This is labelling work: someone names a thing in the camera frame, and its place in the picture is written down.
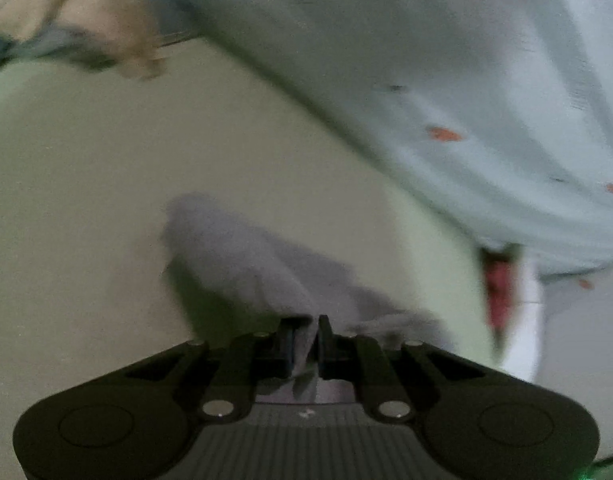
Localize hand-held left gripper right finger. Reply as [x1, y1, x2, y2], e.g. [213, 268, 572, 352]
[317, 315, 491, 424]

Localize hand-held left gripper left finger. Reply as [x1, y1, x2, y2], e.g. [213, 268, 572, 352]
[126, 315, 313, 423]

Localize grey garment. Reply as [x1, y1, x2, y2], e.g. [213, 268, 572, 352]
[159, 192, 460, 406]

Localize red cloth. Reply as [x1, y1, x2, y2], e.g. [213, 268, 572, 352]
[484, 250, 517, 347]

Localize carrot print quilt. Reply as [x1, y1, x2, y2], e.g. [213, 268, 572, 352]
[111, 0, 613, 281]

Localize beige garment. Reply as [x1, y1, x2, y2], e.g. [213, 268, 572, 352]
[0, 0, 168, 81]

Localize blue jeans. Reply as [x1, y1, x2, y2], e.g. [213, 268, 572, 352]
[0, 27, 118, 78]

